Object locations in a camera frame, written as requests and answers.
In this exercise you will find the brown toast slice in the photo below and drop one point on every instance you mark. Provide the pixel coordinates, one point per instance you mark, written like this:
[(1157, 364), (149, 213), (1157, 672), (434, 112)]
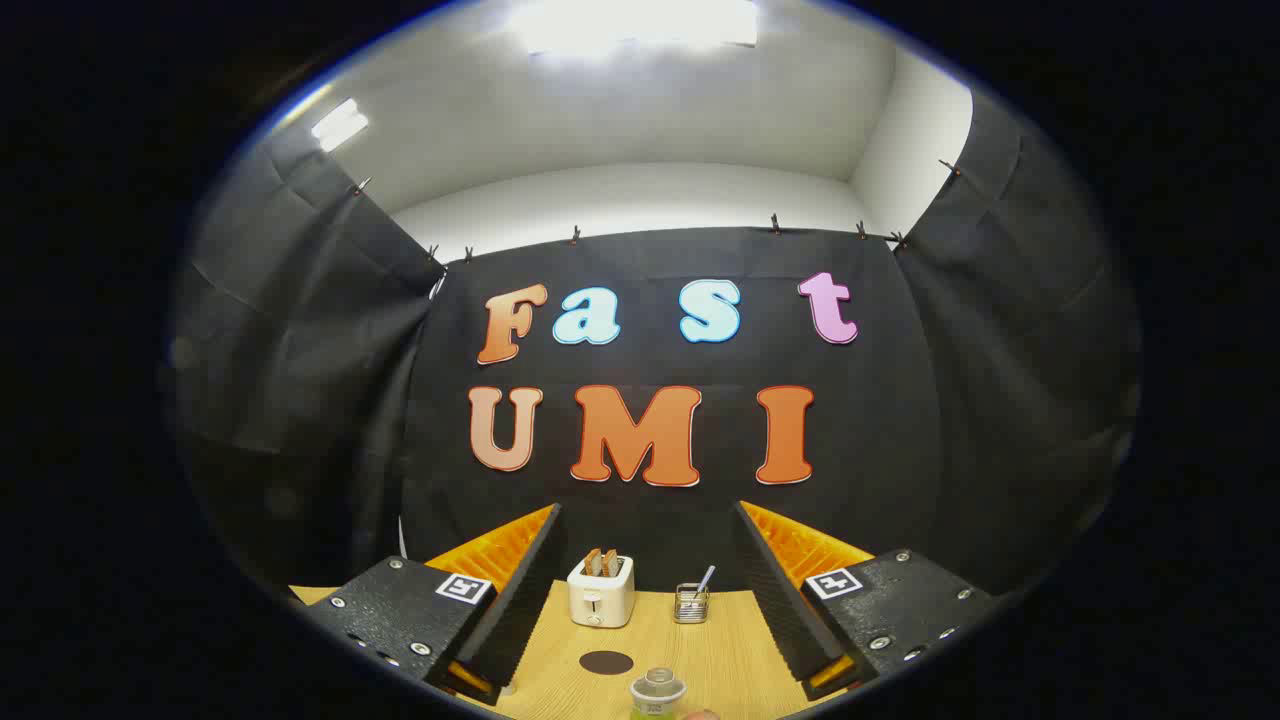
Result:
[(593, 562), (611, 563)]

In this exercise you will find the wooden table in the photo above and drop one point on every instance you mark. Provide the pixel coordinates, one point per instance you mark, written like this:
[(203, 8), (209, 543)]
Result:
[(720, 650)]

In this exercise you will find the cream toaster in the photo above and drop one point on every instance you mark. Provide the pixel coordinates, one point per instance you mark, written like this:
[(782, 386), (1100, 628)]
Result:
[(600, 600)]

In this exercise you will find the clear plastic juice bottle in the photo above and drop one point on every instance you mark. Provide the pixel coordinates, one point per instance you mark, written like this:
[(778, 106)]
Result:
[(657, 690)]

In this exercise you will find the round brown coaster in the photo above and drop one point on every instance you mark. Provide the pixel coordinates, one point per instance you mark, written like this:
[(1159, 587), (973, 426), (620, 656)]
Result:
[(606, 662)]

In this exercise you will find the silver spoon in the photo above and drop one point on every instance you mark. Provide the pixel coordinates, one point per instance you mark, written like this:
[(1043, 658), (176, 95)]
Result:
[(705, 580)]

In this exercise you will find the small ceiling light panel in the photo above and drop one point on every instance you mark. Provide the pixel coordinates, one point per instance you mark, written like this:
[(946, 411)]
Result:
[(339, 124)]

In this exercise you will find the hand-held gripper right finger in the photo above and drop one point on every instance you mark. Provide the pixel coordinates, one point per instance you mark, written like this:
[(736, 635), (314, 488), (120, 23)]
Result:
[(775, 600)]

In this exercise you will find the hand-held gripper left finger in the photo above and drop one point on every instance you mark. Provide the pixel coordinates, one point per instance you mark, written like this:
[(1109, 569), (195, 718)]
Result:
[(520, 600)]

